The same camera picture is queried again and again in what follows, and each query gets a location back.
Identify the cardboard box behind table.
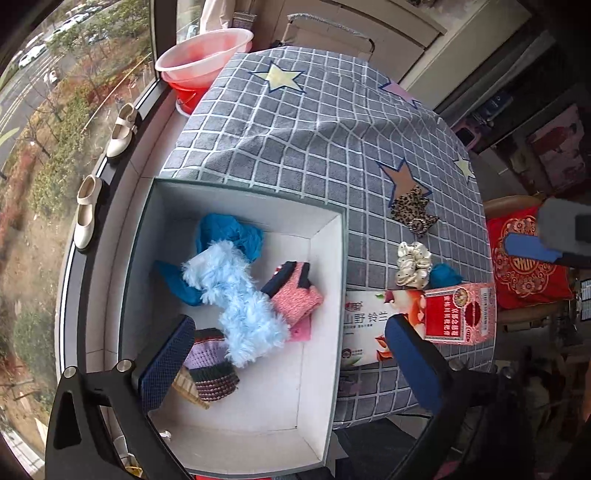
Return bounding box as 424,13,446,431
277,13,376,58

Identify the leopard print hair bow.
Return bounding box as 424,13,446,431
389,185,439,237

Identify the beige sock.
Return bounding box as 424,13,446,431
172,367,212,410

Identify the blue shoe cover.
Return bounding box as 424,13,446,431
154,212,265,306
428,261,465,290

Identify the white cardboard box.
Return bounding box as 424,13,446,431
119,178,348,479

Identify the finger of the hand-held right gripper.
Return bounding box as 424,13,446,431
505,232,558,265

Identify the red medicine box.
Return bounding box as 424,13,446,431
421,282,498,347

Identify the wall poster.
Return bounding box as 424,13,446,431
527,104,591,195

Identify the pink sock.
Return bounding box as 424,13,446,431
260,261,325,343

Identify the pink plastic basin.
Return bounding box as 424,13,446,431
154,28,254,88

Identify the white polka dot scrunchie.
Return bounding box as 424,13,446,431
396,241,433,290

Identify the purple knitted sock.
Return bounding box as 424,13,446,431
184,328,241,403

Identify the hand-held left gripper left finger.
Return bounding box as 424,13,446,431
44,315,197,480

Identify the purple plastic stool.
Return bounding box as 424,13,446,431
454,121,483,149

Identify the cream strap shoe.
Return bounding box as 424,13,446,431
73,175,103,253
106,102,140,162

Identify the light blue fluffy sock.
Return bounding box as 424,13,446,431
181,240,291,368

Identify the red patterned cushion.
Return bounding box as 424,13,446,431
486,206,574,311

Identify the grey checked star tablecloth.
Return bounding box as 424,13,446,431
163,46,497,428

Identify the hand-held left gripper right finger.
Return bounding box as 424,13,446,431
383,315,536,480

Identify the white floral tissue box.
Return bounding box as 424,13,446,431
343,288,428,368

